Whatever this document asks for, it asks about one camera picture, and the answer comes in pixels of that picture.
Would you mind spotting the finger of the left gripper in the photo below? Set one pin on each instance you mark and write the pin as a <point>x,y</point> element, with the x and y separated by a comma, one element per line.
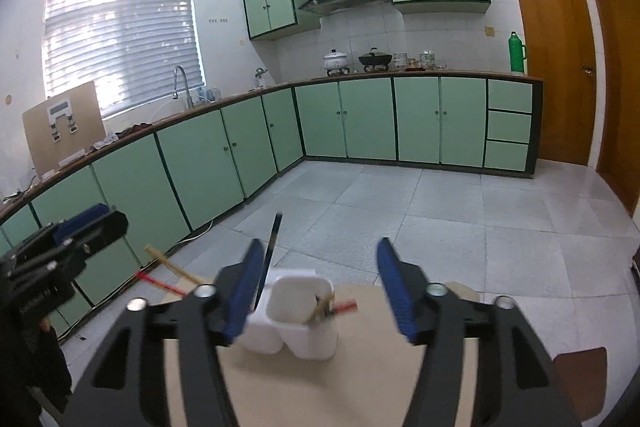
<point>80,216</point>
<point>89,241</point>

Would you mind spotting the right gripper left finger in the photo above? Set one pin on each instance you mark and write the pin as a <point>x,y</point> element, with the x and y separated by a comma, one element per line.
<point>124,384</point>

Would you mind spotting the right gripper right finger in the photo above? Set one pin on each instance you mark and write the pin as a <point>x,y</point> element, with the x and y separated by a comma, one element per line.
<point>517,383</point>

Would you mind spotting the red-tipped wooden chopstick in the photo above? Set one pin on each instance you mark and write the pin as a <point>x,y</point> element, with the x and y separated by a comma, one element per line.
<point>140,276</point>

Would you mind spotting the bamboo chopstick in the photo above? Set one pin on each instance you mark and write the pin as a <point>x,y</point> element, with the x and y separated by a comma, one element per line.
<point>160,259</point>

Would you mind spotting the green lower kitchen cabinets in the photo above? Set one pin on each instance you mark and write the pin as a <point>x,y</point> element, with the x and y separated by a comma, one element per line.
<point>174,177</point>

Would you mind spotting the chrome kitchen faucet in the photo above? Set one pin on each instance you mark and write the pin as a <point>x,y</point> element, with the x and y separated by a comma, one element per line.
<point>181,84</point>

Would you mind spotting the cardboard box with device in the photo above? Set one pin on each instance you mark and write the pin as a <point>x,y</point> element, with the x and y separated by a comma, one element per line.
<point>59,129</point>

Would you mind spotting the white two-compartment utensil holder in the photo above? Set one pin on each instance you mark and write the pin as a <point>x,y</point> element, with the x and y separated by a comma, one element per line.
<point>281,319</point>

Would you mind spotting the white window blind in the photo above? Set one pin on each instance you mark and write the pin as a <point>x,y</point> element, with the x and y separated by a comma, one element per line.
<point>128,48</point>

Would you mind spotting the white cooking pot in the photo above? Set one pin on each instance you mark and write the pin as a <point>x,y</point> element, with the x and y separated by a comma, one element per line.
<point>336,63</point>

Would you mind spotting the black wok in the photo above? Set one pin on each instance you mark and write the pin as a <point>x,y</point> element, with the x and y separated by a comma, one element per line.
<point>375,61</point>

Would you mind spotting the green thermos bottle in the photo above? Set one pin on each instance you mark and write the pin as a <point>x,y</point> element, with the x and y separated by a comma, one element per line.
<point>517,53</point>

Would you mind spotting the brown wooden door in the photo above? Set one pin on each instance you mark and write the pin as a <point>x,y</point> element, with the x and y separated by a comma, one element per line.
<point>618,162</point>
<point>560,51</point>

